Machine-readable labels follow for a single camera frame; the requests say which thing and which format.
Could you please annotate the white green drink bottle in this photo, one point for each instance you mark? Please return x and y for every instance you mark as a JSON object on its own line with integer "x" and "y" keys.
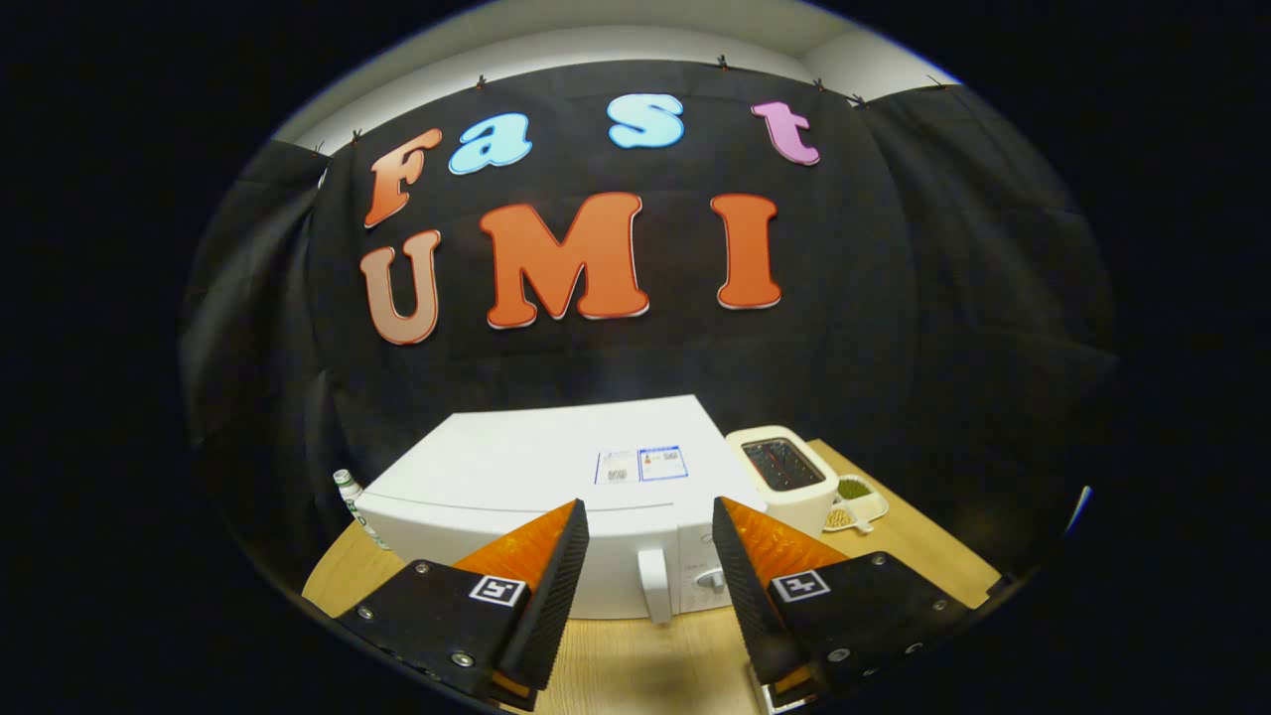
{"x": 350, "y": 497}

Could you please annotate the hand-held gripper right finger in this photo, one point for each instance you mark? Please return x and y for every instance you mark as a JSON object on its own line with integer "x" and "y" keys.
{"x": 750, "y": 606}

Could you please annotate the cream toaster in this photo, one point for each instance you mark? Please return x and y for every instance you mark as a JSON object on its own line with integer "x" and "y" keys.
{"x": 794, "y": 497}

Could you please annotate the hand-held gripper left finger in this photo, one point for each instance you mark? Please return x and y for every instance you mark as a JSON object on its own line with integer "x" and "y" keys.
{"x": 551, "y": 606}

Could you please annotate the white divided bean dish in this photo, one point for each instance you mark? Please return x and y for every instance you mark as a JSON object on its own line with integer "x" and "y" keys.
{"x": 856, "y": 501}

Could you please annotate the white microwave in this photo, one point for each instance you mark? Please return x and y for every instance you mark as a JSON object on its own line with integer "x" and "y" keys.
{"x": 516, "y": 467}

